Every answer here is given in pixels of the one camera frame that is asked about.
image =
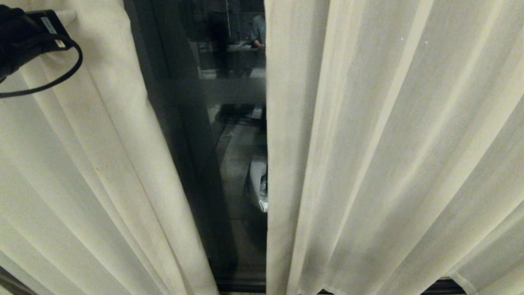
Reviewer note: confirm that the cream sheer curtain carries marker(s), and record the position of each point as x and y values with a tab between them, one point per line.
82	172
389	155

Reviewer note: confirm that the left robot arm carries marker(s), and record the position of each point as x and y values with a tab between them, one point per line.
14	41

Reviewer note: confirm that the glass balcony door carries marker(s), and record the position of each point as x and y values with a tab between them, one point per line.
221	135

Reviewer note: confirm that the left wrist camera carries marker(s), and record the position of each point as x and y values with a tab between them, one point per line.
50	25

